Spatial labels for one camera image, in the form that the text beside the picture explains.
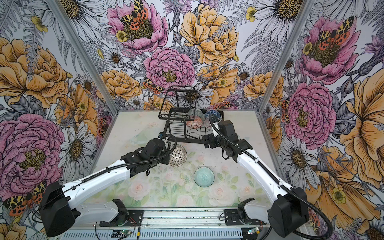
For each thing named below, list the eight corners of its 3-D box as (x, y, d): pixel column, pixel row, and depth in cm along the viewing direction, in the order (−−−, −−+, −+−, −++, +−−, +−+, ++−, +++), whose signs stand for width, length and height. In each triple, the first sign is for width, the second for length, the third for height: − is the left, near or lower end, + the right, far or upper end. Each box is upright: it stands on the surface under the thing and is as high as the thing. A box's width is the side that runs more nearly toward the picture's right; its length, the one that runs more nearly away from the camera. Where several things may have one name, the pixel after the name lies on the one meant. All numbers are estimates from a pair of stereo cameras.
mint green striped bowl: (203, 191, 84) (203, 188, 80) (191, 177, 89) (190, 174, 85) (216, 179, 89) (217, 175, 85) (204, 166, 94) (204, 162, 90)
